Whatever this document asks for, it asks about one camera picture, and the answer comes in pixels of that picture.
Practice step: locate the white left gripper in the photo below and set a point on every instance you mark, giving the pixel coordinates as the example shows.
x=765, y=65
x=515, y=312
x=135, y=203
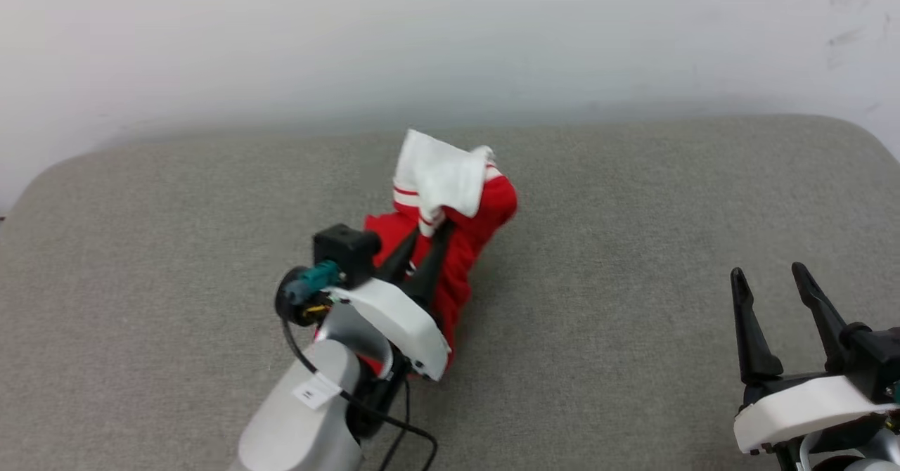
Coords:
x=394, y=316

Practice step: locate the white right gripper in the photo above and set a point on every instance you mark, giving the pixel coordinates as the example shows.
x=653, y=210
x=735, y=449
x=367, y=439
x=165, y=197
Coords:
x=801, y=408

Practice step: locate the red and white garment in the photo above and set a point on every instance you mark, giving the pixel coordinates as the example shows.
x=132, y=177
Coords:
x=485, y=218

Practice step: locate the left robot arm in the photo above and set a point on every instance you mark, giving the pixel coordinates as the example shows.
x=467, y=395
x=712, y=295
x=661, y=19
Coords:
x=295, y=422

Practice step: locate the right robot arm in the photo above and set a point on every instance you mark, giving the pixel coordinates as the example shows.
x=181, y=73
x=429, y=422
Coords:
x=858, y=457

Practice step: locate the grey fabric sofa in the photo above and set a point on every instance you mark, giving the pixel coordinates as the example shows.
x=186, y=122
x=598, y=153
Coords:
x=633, y=246

